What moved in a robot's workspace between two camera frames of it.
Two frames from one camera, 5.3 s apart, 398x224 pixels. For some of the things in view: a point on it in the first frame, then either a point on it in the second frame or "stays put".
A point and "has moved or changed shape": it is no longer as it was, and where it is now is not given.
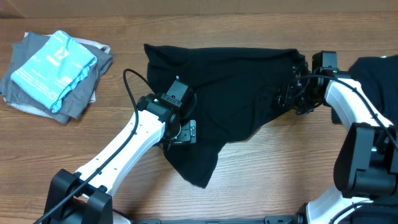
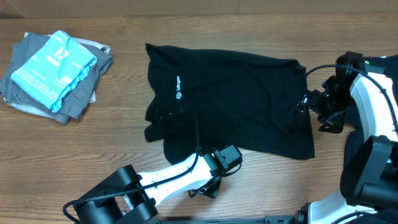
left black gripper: (188, 132) -> (212, 191)
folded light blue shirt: (55, 70) stays put
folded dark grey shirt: (71, 107) stays put
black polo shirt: (236, 91) has moved or changed shape
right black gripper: (284, 98) -> (337, 122)
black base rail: (299, 218) stays put
